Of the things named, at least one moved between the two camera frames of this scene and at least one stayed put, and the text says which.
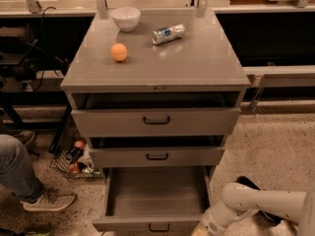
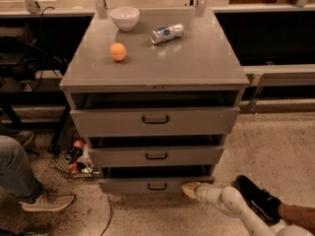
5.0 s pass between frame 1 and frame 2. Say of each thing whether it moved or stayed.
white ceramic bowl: stayed
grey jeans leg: stayed
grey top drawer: stayed
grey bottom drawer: moved
